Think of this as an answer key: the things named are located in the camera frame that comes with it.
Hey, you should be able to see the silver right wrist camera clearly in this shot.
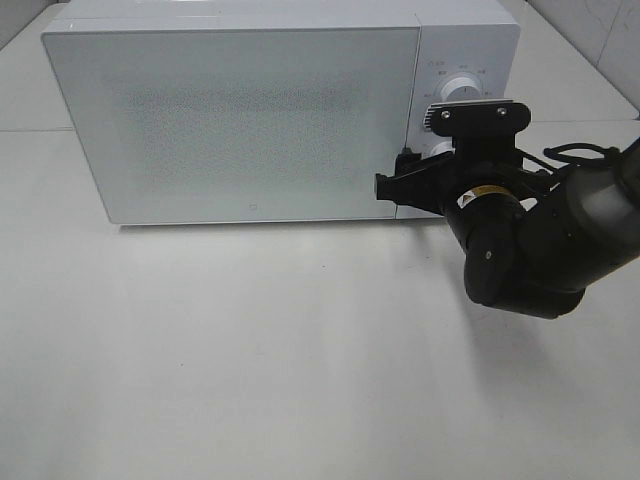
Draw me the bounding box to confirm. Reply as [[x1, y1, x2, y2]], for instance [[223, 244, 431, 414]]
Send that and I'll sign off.
[[423, 99, 531, 138]]

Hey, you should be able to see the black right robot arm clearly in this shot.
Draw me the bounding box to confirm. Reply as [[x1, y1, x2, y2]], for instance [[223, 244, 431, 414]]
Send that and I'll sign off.
[[374, 137, 639, 319]]

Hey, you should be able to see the white microwave oven body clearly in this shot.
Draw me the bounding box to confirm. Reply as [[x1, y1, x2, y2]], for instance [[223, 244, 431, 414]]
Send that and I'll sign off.
[[41, 1, 520, 219]]

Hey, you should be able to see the white timer knob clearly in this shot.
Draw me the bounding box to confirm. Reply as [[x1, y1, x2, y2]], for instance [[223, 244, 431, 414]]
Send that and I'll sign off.
[[429, 140, 455, 157]]

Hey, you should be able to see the white microwave door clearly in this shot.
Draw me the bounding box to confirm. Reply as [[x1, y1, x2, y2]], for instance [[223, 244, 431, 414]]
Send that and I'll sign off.
[[42, 28, 419, 225]]

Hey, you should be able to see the black right camera cable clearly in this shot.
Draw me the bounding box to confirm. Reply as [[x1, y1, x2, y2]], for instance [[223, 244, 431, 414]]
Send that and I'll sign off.
[[517, 143, 624, 176]]

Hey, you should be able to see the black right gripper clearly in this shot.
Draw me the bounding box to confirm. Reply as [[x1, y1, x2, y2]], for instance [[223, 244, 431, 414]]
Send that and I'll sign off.
[[374, 134, 556, 251]]

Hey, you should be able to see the upper white power knob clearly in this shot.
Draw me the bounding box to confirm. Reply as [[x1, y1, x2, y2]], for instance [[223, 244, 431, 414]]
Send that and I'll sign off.
[[438, 72, 483, 103]]

